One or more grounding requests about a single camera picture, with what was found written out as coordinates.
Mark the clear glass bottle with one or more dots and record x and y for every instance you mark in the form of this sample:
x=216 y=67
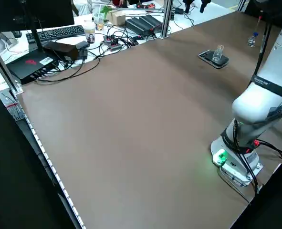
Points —
x=217 y=53

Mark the red-bulb glass dropper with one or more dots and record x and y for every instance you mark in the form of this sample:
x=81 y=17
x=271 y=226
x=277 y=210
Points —
x=259 y=23

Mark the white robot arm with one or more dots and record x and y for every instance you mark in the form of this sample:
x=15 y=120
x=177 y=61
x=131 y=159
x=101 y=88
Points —
x=257 y=107

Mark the clear blue-capped dropper bottle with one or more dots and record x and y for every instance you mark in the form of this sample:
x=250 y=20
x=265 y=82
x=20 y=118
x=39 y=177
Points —
x=251 y=42

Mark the black finned metal box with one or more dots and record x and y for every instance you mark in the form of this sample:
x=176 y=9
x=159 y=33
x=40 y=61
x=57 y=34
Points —
x=151 y=21
x=137 y=25

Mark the red and black tool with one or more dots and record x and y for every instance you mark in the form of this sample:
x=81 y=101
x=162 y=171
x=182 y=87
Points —
x=145 y=5

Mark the cardboard box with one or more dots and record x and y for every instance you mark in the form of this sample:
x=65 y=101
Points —
x=117 y=17

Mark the green plant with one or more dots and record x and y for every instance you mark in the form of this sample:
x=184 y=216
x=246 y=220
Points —
x=106 y=10

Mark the grey usb hub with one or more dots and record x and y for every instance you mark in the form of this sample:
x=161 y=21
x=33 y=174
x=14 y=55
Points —
x=112 y=44

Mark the clear plastic cup with straw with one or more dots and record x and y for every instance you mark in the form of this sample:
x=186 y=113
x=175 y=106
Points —
x=99 y=22

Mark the small black adapter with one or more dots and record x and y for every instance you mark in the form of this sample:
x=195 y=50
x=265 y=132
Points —
x=83 y=48

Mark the black keyboard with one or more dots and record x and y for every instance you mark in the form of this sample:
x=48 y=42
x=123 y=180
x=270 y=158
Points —
x=57 y=32

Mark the black power brick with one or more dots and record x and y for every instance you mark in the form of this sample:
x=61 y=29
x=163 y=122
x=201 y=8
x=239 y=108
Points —
x=62 y=50

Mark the black computer monitor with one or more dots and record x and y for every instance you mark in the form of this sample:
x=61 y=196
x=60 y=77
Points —
x=35 y=14

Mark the black monitor stand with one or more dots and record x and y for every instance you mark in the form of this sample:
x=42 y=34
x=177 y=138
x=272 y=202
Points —
x=34 y=35

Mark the black box with red logo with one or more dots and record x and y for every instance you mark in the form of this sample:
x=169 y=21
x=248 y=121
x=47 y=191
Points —
x=28 y=65

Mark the black computer mouse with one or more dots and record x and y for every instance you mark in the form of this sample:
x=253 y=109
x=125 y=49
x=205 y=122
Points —
x=17 y=34

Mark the aluminium frame post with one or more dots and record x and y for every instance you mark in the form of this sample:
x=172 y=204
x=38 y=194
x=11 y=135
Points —
x=6 y=69
x=166 y=19

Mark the white table edge rail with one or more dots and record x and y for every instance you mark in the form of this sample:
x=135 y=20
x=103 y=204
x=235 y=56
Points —
x=47 y=157

